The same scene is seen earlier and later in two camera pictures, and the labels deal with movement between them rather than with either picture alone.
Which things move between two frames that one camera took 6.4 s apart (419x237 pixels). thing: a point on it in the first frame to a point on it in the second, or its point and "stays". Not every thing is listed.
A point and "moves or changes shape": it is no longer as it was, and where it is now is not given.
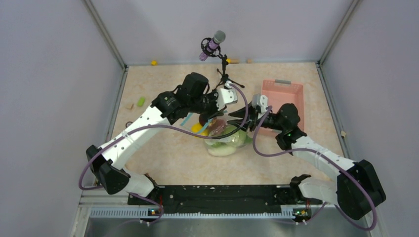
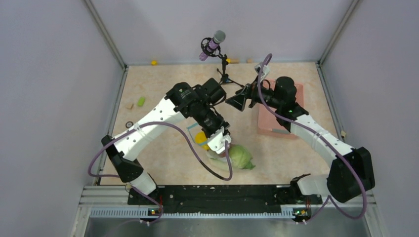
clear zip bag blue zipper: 224,146 moves or changes shape
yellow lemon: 196,127 moves or changes shape
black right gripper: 240,113 to 238,101
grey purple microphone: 219,37 stays
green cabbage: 240,139 to 240,157
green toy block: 141,101 stays
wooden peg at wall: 233,60 stays
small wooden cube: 129,106 stays
